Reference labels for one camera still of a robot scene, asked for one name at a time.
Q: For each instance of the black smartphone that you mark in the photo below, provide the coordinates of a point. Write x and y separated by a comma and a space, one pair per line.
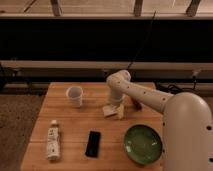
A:
92, 147

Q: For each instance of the green ceramic plate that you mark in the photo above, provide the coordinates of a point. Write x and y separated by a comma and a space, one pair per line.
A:
143, 144

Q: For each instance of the red small object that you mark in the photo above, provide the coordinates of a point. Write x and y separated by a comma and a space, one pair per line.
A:
136, 104

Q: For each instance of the white sponge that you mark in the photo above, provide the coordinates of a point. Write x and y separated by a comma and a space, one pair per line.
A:
109, 110

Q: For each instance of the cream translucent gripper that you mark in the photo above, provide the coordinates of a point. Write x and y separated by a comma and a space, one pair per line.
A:
120, 111

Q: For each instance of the white ceramic cup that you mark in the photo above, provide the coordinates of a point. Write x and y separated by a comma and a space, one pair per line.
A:
74, 95

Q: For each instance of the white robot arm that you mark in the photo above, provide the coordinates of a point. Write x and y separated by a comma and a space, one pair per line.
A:
187, 122

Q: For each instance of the white tube bottle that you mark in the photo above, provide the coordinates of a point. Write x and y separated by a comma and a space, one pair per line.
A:
53, 152

